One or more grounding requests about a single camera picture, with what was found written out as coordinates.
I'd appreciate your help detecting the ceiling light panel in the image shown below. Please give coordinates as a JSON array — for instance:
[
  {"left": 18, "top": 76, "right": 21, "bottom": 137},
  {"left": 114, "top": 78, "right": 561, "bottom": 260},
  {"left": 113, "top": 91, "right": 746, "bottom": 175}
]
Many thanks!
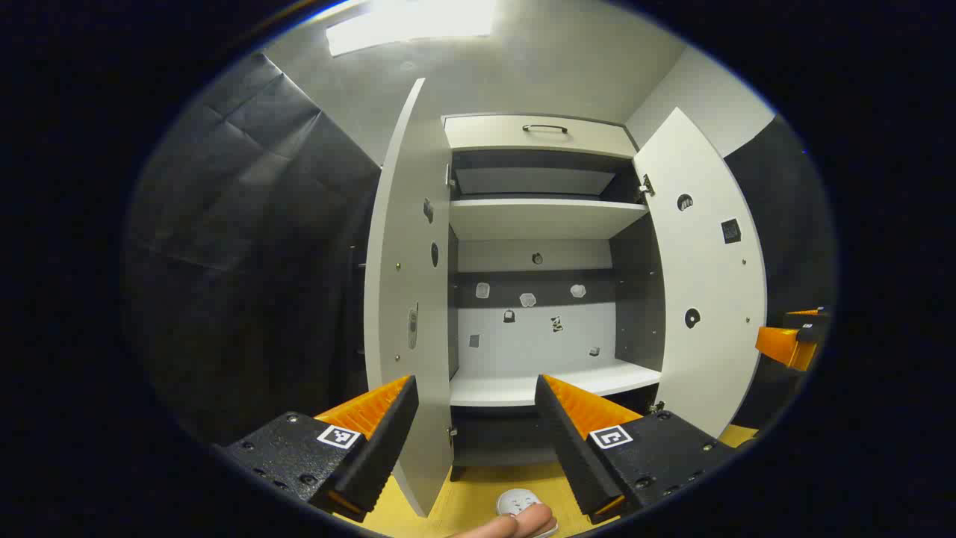
[{"left": 326, "top": 0, "right": 497, "bottom": 57}]

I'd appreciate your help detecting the white cabinet drawer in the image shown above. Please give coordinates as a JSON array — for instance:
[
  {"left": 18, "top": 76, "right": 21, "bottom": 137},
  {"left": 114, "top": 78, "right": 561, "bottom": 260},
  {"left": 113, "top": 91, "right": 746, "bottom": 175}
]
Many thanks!
[{"left": 443, "top": 114, "right": 637, "bottom": 159}]

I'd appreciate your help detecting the white canvas shoe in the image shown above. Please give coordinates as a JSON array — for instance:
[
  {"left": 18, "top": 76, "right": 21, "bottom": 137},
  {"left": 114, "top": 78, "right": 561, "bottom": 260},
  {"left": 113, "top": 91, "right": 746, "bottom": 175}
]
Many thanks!
[{"left": 495, "top": 489, "right": 559, "bottom": 538}]

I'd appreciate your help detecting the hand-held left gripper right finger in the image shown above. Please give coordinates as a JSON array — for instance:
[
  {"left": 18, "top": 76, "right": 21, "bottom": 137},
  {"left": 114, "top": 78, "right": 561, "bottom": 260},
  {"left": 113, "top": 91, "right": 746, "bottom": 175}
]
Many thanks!
[{"left": 534, "top": 374, "right": 736, "bottom": 525}]

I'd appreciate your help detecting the white cabinet door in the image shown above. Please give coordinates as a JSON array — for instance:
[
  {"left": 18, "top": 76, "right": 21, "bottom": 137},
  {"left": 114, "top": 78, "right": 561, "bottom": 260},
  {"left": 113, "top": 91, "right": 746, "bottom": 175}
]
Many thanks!
[
  {"left": 633, "top": 107, "right": 768, "bottom": 439},
  {"left": 364, "top": 78, "right": 454, "bottom": 518}
]

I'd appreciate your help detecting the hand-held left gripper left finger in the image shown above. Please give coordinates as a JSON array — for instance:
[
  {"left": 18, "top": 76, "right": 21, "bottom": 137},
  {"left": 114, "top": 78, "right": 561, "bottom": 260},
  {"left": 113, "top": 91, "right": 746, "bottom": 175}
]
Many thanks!
[{"left": 213, "top": 374, "right": 420, "bottom": 524}]

